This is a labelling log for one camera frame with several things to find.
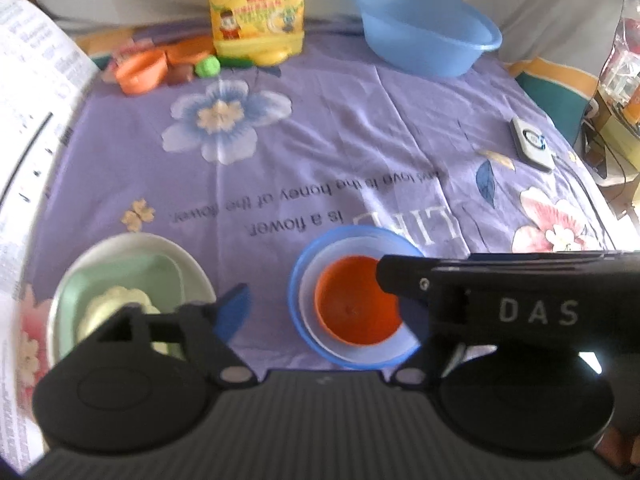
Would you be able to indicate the dark green object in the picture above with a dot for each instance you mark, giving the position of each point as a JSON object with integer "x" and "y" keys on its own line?
{"x": 237, "y": 62}

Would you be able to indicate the yellow detergent bottle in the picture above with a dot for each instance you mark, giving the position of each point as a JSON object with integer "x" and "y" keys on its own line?
{"x": 255, "y": 10}

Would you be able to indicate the green square plate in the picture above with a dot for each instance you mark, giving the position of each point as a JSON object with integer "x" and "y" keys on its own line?
{"x": 100, "y": 275}

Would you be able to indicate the white instruction sheet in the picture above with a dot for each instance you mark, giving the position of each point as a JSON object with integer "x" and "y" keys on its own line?
{"x": 30, "y": 110}

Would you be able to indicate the clear plastic bag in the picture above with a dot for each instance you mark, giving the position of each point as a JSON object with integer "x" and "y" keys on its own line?
{"x": 622, "y": 60}

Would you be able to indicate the yellow wooden stand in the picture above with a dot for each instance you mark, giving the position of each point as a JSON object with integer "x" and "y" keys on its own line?
{"x": 627, "y": 150}

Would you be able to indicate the green ball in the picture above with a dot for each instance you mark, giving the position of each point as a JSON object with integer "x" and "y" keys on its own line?
{"x": 207, "y": 66}

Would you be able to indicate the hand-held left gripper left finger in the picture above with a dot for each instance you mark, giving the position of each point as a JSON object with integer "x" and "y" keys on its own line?
{"x": 232, "y": 310}

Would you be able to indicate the orange cup at back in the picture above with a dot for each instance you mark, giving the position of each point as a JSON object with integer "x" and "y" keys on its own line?
{"x": 142, "y": 75}

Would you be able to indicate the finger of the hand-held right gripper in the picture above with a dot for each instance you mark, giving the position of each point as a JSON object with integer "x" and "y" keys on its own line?
{"x": 400, "y": 272}

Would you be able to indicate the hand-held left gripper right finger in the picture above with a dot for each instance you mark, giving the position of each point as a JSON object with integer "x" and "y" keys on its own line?
{"x": 411, "y": 317}

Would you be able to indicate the white square device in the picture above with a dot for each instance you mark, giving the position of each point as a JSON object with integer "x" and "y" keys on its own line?
{"x": 525, "y": 145}

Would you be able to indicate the blue plastic basin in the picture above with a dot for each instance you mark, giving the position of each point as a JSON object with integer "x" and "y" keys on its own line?
{"x": 425, "y": 35}

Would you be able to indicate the clear translucent bowl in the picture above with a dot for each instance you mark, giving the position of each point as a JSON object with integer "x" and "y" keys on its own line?
{"x": 350, "y": 247}

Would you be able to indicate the yellow flower-shaped plate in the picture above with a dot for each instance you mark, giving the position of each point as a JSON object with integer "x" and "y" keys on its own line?
{"x": 115, "y": 300}

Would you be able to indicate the small brown object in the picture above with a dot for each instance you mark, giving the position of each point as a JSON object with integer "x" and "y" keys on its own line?
{"x": 180, "y": 74}

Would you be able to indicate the small deep orange bowl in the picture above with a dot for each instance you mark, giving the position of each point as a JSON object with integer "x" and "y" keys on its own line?
{"x": 350, "y": 305}

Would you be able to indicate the purple floral bedsheet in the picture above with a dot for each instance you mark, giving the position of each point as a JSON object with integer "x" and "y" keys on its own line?
{"x": 350, "y": 135}

